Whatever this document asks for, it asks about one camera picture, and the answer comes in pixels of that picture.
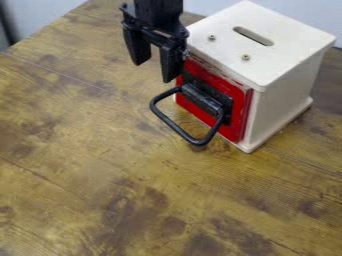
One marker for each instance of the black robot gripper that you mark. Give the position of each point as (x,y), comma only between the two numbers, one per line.
(151,23)

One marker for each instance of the red wooden drawer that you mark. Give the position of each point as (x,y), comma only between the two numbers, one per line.
(229,92)

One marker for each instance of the white wooden box cabinet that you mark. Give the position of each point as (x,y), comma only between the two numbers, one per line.
(267,53)

